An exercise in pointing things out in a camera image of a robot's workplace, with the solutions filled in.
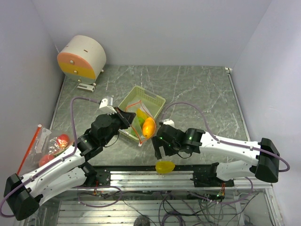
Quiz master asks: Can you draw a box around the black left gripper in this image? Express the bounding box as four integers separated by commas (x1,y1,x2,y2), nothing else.
101,105,135,145

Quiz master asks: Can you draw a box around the yellow toy fruit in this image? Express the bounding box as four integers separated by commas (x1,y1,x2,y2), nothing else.
136,108,148,120

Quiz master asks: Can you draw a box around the orange toy mango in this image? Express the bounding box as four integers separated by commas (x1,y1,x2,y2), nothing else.
142,117,156,139

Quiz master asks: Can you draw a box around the yellow toy starfruit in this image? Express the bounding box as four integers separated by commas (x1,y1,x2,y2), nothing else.
155,161,175,174

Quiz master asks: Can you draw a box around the red toy tomato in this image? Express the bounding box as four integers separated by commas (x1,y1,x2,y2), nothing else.
56,134,70,148

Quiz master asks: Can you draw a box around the toy watermelon slice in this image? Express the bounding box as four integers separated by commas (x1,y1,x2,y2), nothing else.
52,149,66,157

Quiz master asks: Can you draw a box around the clear bag orange zipper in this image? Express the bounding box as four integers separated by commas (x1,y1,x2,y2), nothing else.
17,124,74,176

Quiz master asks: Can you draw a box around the toy peach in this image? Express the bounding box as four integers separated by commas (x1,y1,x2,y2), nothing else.
38,154,55,167

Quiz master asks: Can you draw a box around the green toy round vegetable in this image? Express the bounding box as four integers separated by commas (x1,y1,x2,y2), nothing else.
137,116,145,127

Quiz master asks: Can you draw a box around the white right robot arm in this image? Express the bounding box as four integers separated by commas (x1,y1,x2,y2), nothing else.
151,124,280,186

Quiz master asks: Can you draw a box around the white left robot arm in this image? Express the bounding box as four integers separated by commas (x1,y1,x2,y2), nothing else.
1,107,136,221

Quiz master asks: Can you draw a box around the pale green plastic basket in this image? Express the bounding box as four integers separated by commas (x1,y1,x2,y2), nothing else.
119,86,166,146

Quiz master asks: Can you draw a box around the round cream drawer box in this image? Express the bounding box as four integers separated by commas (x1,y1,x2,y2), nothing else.
57,35,107,85

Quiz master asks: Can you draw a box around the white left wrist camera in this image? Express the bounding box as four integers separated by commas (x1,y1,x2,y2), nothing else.
99,96,116,115

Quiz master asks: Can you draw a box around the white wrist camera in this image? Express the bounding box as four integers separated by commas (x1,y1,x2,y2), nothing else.
159,119,174,127
99,96,116,115

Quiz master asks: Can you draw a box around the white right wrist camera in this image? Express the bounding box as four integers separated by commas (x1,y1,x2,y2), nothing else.
159,119,174,127

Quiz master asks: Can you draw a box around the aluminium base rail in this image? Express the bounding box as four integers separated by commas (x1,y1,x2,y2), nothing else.
42,166,273,191

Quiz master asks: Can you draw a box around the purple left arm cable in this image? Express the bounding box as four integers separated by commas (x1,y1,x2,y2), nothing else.
0,96,103,217

